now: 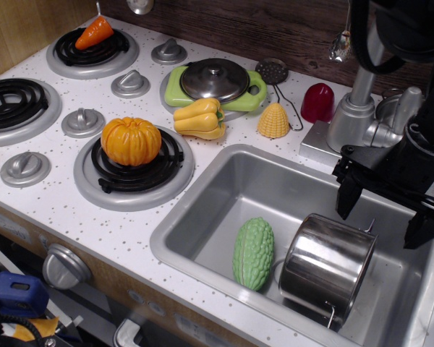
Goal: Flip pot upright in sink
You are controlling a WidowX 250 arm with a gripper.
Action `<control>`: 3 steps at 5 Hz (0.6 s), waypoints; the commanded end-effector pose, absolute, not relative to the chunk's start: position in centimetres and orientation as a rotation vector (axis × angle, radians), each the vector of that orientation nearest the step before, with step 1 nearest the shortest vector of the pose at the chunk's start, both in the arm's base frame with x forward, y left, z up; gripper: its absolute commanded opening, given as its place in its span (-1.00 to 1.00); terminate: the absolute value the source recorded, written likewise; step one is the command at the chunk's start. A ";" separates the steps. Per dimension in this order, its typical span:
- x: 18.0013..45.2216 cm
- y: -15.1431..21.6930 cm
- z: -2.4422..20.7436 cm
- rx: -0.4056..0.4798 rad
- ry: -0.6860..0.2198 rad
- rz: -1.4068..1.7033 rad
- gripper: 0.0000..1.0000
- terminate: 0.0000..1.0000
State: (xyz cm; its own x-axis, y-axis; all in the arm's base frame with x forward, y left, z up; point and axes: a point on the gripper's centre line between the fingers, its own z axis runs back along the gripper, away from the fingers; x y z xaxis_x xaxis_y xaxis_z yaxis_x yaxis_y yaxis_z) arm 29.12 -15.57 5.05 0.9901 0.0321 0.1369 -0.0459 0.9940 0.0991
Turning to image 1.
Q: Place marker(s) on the silver stove knob front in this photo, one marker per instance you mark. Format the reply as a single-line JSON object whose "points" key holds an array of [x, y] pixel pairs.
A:
{"points": [[25, 169]]}

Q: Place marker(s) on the metal skimmer spoon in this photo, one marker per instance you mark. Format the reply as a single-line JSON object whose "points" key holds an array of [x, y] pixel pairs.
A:
{"points": [[273, 72]]}

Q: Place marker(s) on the silver stove knob back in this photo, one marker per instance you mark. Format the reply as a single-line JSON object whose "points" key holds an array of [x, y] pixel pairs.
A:
{"points": [[169, 53]]}

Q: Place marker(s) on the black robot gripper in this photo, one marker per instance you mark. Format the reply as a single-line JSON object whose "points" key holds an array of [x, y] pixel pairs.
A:
{"points": [[402, 173]]}

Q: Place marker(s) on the silver oven dial knob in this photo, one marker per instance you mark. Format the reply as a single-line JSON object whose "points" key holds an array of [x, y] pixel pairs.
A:
{"points": [[63, 269]]}

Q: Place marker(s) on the hanging metal utensil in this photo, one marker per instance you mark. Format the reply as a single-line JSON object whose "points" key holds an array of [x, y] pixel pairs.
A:
{"points": [[341, 48]]}

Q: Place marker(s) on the green bitter melon toy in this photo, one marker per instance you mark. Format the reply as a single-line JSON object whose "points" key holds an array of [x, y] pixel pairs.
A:
{"points": [[253, 253]]}

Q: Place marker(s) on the orange toy pumpkin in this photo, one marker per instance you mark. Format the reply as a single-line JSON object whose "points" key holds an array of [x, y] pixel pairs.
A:
{"points": [[131, 141]]}

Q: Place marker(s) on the stainless steel pot lid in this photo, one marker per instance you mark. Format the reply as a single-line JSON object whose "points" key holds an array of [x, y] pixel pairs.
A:
{"points": [[217, 78]]}

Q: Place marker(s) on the silver stove knob middle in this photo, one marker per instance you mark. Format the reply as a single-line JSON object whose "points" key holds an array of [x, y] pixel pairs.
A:
{"points": [[130, 85]]}

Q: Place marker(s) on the front right stove burner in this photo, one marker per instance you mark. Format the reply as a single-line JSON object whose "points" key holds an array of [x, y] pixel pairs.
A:
{"points": [[113, 186]]}

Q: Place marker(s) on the front left stove burner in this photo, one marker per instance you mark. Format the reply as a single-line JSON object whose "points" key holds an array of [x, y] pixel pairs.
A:
{"points": [[28, 107]]}

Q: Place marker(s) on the yellow toy corn piece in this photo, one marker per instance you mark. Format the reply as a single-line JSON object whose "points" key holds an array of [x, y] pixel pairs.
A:
{"points": [[274, 122]]}

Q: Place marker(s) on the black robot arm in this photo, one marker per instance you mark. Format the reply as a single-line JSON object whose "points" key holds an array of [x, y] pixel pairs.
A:
{"points": [[403, 32]]}

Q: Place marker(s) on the red toy pepper piece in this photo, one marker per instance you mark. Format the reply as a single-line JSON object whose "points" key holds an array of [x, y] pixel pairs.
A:
{"points": [[318, 103]]}

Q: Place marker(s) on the silver stove knob centre-left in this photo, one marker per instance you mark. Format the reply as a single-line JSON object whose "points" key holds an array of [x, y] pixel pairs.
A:
{"points": [[82, 123]]}

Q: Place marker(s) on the orange toy carrot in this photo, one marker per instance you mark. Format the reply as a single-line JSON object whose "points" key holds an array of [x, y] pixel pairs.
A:
{"points": [[98, 31]]}

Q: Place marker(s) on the yellow toy bell pepper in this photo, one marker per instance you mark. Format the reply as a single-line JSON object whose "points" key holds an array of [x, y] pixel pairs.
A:
{"points": [[203, 118]]}

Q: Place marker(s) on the silver oven door handle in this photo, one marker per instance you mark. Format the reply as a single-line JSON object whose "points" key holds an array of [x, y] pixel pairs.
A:
{"points": [[128, 333]]}

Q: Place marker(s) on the blue clamp handle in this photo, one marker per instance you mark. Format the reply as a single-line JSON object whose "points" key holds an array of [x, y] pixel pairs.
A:
{"points": [[22, 295]]}

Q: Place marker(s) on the silver toy faucet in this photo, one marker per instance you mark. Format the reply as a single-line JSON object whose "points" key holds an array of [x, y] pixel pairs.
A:
{"points": [[358, 121]]}

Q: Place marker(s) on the back left stove burner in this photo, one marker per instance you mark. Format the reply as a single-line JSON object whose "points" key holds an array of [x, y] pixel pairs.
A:
{"points": [[111, 56]]}

